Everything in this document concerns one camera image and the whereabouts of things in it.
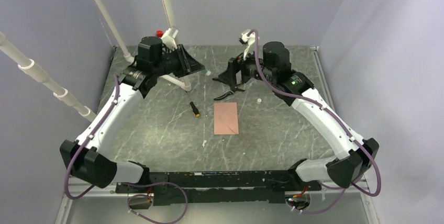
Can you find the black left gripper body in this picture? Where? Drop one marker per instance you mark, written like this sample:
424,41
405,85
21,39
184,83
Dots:
175,62

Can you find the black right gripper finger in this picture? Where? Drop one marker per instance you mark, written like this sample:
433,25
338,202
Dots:
225,77
238,83

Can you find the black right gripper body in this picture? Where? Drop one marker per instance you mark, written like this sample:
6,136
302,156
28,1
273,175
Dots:
249,67

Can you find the pink paper envelope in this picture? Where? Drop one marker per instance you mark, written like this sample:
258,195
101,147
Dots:
226,119

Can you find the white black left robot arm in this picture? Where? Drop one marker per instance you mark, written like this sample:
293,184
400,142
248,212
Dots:
86,157

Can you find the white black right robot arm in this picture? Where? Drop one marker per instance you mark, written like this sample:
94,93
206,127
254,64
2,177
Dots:
353,154

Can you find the black yellow screwdriver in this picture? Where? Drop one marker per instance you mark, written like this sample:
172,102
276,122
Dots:
193,106

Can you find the black handled pliers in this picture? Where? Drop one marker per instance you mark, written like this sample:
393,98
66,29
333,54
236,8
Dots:
225,95

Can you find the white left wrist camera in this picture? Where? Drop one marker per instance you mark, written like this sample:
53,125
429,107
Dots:
168,37

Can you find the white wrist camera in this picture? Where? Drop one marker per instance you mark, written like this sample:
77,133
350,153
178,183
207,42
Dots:
248,39
168,37

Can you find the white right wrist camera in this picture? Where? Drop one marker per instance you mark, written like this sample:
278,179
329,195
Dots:
248,39

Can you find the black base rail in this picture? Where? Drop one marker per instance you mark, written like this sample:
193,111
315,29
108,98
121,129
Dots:
272,186

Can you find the white pvc pipe frame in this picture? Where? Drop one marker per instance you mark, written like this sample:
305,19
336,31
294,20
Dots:
35,71

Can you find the aluminium extrusion frame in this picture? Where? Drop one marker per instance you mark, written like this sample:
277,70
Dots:
330,204

